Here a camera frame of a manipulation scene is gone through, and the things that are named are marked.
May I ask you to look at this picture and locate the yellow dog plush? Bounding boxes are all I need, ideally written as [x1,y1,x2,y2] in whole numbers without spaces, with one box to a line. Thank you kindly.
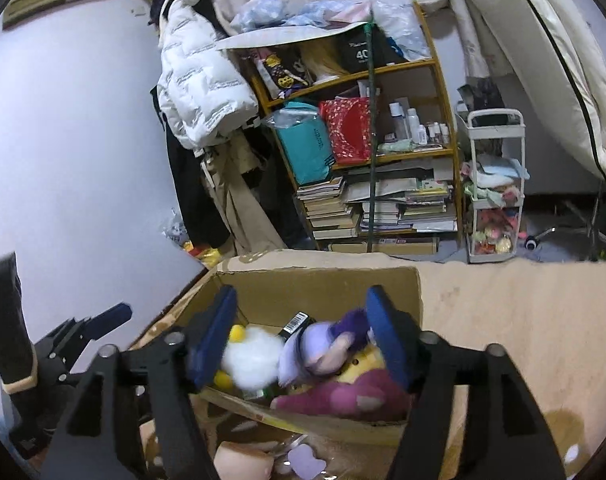
[290,347,389,396]

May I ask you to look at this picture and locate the stack of books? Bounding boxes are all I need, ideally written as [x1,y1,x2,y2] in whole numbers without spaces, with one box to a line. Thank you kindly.
[295,177,364,241]

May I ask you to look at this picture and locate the white plush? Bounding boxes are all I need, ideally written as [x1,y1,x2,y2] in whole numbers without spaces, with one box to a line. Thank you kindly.
[215,324,284,391]

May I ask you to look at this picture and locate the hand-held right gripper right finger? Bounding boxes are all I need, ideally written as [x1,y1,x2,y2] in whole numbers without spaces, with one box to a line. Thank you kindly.
[365,285,566,480]

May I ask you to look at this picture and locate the pink plush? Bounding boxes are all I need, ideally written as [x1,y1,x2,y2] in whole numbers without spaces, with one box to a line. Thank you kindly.
[270,367,414,421]

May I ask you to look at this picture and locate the beige round plush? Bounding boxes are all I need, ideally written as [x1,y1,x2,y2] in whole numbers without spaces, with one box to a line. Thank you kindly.
[215,440,274,480]

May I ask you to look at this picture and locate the lilac heart-shaped pad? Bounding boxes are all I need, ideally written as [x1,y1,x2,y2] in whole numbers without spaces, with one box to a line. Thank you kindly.
[288,442,326,478]

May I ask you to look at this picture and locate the white plastic bag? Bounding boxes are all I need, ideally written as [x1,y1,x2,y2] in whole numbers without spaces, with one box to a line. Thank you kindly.
[368,0,431,63]

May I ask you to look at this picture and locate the teal bag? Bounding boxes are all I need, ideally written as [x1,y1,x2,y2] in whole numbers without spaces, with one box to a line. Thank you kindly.
[273,102,336,186]

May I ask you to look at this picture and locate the red patterned bag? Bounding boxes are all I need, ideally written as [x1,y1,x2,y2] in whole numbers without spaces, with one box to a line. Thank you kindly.
[319,97,376,166]

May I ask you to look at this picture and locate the pile of pastel clothes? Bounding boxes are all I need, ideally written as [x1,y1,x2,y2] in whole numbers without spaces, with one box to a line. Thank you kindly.
[230,0,371,31]

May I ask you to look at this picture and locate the black bag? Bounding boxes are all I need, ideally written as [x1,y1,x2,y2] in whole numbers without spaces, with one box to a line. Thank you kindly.
[457,77,508,126]

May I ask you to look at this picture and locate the purple yellow printed bag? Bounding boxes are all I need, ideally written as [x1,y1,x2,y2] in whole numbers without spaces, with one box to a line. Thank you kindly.
[255,47,314,98]

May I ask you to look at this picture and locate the black box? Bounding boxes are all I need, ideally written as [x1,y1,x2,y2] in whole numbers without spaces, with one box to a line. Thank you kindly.
[339,27,399,73]

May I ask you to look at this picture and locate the black coat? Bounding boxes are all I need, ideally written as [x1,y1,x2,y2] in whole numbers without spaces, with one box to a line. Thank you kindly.
[150,85,231,250]

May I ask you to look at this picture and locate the white puffer jacket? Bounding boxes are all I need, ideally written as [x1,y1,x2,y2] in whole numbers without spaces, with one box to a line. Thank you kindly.
[155,0,260,150]

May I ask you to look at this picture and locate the stack of magazines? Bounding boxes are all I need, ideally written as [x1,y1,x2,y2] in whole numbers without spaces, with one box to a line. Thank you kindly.
[345,172,458,233]

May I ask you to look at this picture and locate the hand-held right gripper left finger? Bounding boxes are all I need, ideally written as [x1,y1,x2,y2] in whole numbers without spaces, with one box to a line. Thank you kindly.
[40,284,239,480]

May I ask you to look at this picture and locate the purple-haired doll plush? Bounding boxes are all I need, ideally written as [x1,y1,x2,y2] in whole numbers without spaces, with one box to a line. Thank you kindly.
[278,309,379,386]

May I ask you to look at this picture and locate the green broom stick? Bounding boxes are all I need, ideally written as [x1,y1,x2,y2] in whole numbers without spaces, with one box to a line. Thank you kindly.
[364,7,379,253]

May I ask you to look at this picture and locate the clear bag of small items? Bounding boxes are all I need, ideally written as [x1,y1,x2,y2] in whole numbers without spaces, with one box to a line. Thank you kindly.
[163,207,189,241]

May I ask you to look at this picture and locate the large white board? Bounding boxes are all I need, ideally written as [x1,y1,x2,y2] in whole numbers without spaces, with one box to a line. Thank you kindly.
[215,22,371,51]

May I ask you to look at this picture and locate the white trolley cart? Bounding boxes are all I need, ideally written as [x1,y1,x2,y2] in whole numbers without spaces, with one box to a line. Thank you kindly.
[465,109,528,265]

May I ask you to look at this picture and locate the blonde wig head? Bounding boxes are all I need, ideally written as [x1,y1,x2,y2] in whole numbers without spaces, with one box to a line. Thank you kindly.
[303,40,349,86]

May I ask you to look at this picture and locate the beige trousers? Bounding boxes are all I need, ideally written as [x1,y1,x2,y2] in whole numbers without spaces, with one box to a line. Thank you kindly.
[200,137,286,256]

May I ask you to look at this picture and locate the printed cardboard box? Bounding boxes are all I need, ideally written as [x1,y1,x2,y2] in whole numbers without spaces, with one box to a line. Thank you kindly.
[128,252,424,448]

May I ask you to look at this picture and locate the cream padded chair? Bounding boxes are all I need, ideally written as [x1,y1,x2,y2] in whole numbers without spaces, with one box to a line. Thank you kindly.
[455,0,606,261]

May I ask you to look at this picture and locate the wooden shelf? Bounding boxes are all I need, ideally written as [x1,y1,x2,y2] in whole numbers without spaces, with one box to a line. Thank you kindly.
[253,2,464,256]

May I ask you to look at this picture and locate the black bottle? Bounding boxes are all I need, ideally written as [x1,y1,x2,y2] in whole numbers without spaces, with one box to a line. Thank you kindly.
[278,312,316,338]

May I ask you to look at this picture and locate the group of cosmetic bottles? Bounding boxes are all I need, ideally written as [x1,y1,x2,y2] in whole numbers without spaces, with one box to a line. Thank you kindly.
[383,102,454,146]

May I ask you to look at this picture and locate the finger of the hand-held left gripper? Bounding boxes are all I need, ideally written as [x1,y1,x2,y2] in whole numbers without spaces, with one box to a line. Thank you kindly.
[32,327,91,376]
[66,303,133,348]

